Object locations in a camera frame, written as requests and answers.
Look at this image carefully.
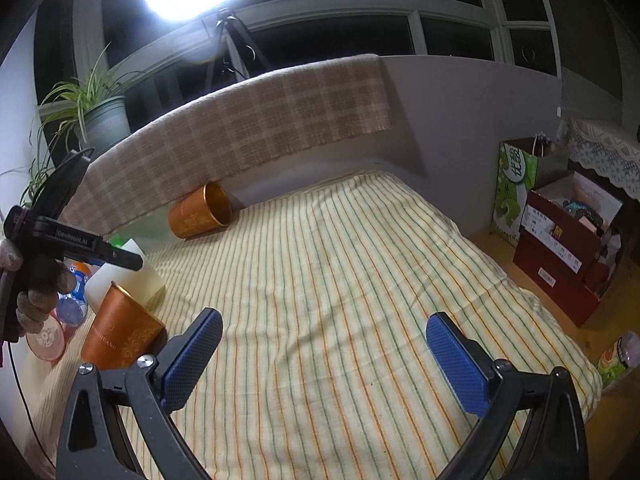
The orange paper cup near left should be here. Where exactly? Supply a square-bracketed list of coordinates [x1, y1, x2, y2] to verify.
[80, 282, 166, 370]

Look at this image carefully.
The orange cup lying on side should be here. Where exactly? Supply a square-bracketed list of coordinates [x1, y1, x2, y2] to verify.
[168, 182, 233, 238]

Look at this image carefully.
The gloved left hand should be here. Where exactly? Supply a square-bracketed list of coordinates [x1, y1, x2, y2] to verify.
[8, 255, 76, 337]

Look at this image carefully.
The clear plastic bottle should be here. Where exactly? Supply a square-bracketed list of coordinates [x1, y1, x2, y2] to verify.
[54, 261, 92, 328]

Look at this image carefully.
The plaid beige sofa throw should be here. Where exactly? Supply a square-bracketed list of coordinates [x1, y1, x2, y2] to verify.
[60, 54, 390, 235]

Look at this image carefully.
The pink round lid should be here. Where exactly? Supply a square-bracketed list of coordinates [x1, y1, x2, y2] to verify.
[26, 315, 66, 362]

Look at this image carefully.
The white cylindrical container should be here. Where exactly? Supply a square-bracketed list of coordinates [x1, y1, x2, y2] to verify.
[85, 238, 165, 313]

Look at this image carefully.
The potted spider plant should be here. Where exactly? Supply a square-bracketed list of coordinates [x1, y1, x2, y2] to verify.
[1, 52, 130, 214]

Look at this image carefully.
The red cardboard box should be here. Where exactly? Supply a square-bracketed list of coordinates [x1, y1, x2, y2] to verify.
[513, 172, 623, 326]

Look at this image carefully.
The striped yellow tablecloth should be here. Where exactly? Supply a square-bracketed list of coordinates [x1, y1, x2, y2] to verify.
[29, 169, 604, 480]

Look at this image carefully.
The black light tripod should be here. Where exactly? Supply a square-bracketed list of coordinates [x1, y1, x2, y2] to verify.
[202, 8, 273, 92]

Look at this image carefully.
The green white shopping bag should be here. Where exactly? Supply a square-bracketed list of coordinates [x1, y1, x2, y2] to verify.
[490, 133, 568, 247]

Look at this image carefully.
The white lace cloth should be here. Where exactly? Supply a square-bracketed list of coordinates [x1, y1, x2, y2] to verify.
[556, 117, 640, 200]

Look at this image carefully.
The grey sofa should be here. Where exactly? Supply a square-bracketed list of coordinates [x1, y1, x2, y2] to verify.
[222, 56, 562, 235]

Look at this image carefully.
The white window frame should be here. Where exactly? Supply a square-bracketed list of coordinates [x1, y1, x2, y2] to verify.
[35, 0, 560, 128]

